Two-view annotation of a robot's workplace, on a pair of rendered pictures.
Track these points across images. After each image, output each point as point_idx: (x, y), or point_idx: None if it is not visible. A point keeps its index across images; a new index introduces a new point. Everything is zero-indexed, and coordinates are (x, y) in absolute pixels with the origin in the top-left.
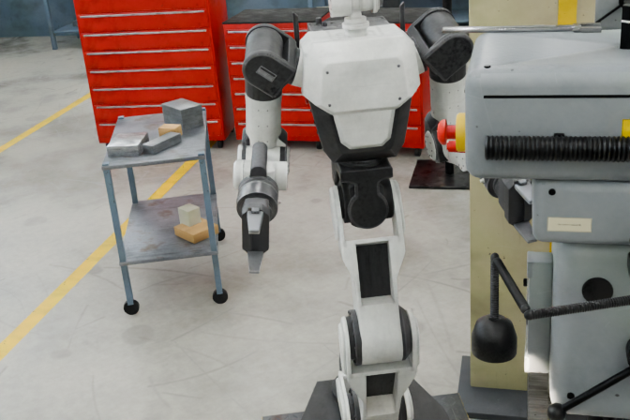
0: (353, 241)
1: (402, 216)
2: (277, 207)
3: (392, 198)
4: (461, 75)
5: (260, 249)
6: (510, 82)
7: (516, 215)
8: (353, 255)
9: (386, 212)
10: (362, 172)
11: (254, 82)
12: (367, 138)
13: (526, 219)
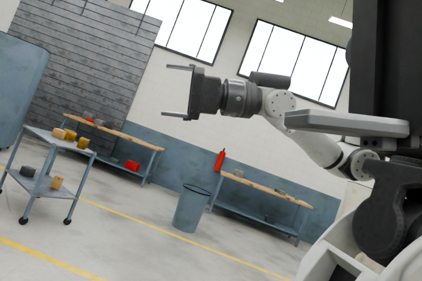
0: (329, 244)
1: (415, 262)
2: (228, 95)
3: (420, 231)
4: None
5: (188, 113)
6: None
7: (370, 87)
8: (315, 258)
9: (394, 239)
10: (387, 165)
11: (348, 62)
12: None
13: (405, 118)
